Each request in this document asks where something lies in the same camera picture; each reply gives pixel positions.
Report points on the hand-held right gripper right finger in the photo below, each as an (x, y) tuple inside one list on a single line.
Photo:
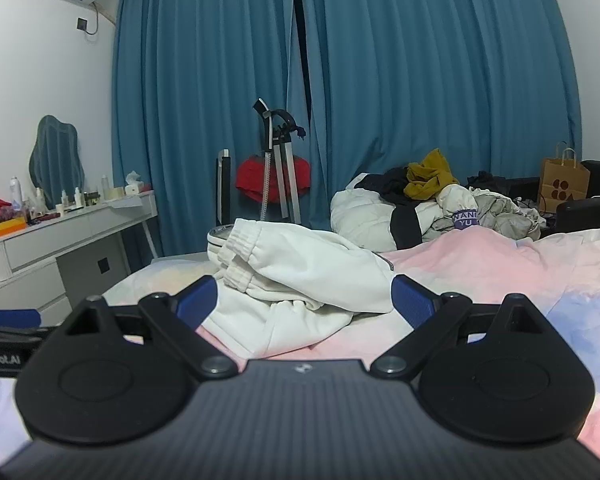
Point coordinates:
[(412, 305)]

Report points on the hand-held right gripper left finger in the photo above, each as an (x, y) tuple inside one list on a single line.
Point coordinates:
[(197, 301)]

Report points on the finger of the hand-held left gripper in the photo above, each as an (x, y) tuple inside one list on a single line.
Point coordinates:
[(15, 318)]

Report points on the white sweatpants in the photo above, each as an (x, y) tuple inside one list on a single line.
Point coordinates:
[(300, 270)]

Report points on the white dressing table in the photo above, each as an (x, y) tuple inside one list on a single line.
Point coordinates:
[(55, 240)]

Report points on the orange tray box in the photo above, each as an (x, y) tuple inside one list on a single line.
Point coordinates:
[(0, 230)]

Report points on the black and white panel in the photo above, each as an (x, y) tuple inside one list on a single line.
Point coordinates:
[(224, 185)]

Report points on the pastel tie-dye duvet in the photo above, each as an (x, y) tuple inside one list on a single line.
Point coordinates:
[(530, 280)]

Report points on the black cloth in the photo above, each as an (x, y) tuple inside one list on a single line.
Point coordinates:
[(387, 185)]

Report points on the silver spray can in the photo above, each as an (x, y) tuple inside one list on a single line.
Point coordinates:
[(14, 192)]

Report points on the small white bottle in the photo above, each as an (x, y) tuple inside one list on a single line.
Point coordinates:
[(64, 199), (77, 197)]

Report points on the crumpled grey cloth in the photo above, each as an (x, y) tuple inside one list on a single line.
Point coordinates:
[(505, 215)]

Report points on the white tissue box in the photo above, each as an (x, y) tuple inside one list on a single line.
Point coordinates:
[(134, 187)]

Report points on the mustard yellow cloth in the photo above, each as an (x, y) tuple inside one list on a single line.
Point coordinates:
[(430, 172)]

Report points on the red cloth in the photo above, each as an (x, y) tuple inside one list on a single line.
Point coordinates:
[(250, 177)]

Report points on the cream box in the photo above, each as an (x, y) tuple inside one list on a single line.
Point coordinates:
[(116, 193)]

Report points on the tall white bottle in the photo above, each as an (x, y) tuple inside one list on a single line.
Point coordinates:
[(105, 187)]

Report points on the wavy-edged mirror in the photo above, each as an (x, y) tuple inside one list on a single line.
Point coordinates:
[(55, 160)]

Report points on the black garment steamer stand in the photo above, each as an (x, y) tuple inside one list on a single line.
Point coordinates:
[(280, 160)]

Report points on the brown paper bag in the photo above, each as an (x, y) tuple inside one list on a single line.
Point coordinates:
[(562, 185)]

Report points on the black wall socket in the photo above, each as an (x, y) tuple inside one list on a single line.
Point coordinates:
[(83, 25)]

